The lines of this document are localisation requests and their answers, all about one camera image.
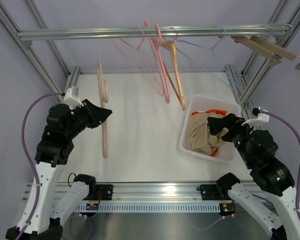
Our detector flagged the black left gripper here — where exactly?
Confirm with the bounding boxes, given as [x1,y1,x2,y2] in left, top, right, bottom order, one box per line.
[65,98,113,139]

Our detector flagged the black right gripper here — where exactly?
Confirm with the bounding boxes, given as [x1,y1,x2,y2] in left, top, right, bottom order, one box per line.
[207,112,258,166]

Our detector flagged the orange t shirt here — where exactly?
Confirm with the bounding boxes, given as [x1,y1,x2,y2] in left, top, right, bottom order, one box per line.
[191,108,228,157]

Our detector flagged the beige garment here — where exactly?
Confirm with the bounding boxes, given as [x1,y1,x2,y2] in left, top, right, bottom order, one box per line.
[184,112,228,156]

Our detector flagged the beige hanger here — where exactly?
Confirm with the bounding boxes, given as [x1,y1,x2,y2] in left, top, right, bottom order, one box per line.
[97,61,109,159]

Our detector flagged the thick pink plastic hanger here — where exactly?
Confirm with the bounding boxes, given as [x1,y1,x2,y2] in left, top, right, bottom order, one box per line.
[148,23,170,104]

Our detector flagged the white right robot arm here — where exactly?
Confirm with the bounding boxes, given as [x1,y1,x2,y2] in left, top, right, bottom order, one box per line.
[207,108,300,240]

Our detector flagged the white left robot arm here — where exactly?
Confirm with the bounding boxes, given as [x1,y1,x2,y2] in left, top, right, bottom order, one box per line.
[5,99,112,240]

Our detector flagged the wooden hanger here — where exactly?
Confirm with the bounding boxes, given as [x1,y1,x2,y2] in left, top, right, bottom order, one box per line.
[161,40,186,111]

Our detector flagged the white plastic basket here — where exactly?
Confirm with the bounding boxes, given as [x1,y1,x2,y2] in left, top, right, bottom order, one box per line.
[179,95,241,163]

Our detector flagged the wooden hangers at right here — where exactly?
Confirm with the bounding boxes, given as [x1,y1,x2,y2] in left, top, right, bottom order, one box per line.
[231,35,300,70]

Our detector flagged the aluminium hanging rod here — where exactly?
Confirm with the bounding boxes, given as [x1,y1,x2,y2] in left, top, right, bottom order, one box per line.
[17,23,293,41]

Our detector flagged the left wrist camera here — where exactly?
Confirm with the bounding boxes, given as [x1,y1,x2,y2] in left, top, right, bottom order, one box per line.
[63,86,84,109]

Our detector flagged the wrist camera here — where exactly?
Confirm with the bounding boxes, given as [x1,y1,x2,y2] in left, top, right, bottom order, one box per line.
[241,106,270,127]
[63,86,84,109]

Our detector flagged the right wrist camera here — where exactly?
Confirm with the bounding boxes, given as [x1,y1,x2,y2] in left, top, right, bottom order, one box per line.
[241,106,270,127]

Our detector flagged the blue wire hanger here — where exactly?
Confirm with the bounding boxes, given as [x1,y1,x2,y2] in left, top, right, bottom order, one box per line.
[163,25,239,90]

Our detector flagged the thin pink wire hanger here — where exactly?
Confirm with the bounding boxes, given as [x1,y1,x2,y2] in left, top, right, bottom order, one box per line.
[111,19,166,96]

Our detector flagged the aluminium front rail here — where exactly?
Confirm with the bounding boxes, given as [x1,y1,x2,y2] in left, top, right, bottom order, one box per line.
[23,181,295,203]

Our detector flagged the white slotted cable duct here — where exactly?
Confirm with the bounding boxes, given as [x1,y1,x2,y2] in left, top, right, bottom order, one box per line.
[72,202,221,213]

